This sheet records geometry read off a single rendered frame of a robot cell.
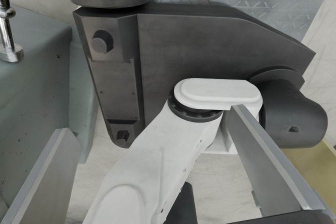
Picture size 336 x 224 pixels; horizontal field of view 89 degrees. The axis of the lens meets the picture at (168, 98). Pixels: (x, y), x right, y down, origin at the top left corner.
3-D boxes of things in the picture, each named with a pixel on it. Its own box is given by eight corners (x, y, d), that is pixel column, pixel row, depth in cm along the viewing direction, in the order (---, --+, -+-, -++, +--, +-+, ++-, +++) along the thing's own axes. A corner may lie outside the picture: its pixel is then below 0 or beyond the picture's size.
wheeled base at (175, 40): (309, -5, 50) (453, 36, 25) (250, 118, 83) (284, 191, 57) (91, -14, 50) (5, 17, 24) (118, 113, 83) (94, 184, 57)
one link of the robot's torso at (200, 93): (251, 74, 46) (273, 108, 36) (231, 124, 58) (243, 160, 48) (174, 71, 46) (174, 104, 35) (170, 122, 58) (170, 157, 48)
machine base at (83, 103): (-6, -5, 89) (-43, 4, 74) (110, 37, 102) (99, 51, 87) (26, 133, 161) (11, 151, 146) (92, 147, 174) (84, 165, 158)
